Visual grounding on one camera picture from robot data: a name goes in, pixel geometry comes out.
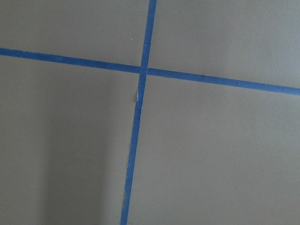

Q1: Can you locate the blue tape strip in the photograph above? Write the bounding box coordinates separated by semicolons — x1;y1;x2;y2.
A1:
120;0;157;225
0;47;300;96

